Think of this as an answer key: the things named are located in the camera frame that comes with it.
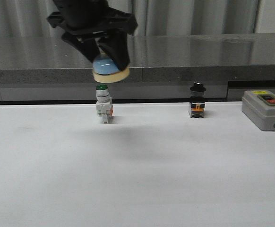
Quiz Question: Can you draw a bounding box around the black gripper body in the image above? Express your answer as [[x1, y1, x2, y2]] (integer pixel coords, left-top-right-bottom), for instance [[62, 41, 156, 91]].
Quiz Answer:
[[47, 0, 138, 35]]

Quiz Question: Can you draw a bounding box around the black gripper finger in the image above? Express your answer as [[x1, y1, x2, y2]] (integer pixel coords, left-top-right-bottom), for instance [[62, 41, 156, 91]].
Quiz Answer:
[[98, 30, 130, 70], [61, 32, 99, 63]]

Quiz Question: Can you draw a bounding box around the blue and cream call bell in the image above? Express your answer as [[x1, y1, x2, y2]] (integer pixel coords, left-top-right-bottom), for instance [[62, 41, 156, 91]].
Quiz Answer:
[[93, 48, 130, 84]]

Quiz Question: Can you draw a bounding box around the grey stone counter ledge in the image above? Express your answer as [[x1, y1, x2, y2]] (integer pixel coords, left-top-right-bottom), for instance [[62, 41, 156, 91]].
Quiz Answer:
[[0, 34, 275, 104]]

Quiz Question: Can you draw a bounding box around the grey curtain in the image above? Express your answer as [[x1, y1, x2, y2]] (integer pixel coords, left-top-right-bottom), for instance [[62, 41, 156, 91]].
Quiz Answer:
[[0, 0, 275, 37]]

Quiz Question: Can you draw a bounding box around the green push button switch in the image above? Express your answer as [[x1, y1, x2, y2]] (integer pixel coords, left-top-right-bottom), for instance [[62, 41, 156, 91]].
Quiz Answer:
[[96, 85, 113, 123]]

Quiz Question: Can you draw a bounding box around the black selector switch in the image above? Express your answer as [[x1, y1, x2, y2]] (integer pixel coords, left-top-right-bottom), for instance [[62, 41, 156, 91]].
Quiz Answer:
[[189, 82, 206, 118]]

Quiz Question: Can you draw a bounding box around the grey start stop switch box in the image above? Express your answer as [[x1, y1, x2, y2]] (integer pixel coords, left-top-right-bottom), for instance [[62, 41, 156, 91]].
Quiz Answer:
[[242, 90, 275, 131]]

